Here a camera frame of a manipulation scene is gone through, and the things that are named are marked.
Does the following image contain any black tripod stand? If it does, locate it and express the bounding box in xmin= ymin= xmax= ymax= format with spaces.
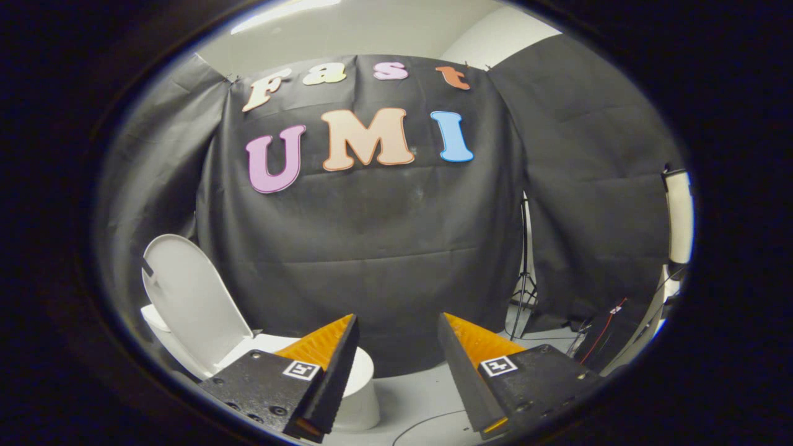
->
xmin=508 ymin=192 xmax=540 ymax=340

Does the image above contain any white toilet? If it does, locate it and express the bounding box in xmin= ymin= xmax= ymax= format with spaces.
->
xmin=139 ymin=304 xmax=382 ymax=432

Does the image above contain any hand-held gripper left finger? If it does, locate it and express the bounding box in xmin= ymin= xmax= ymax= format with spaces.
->
xmin=198 ymin=313 xmax=361 ymax=444

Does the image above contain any white cylindrical appliance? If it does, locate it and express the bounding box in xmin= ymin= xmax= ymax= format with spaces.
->
xmin=663 ymin=168 xmax=693 ymax=266

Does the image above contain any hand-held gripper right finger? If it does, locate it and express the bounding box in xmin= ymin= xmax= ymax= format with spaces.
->
xmin=437 ymin=312 xmax=605 ymax=440

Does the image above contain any black backdrop cloth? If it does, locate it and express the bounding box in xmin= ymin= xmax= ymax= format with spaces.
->
xmin=96 ymin=34 xmax=682 ymax=378

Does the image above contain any thin black floor cable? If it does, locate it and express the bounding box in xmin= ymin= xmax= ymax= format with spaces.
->
xmin=392 ymin=409 xmax=471 ymax=445

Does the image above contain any white toilet lid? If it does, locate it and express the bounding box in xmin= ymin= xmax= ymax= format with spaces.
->
xmin=141 ymin=234 xmax=255 ymax=378

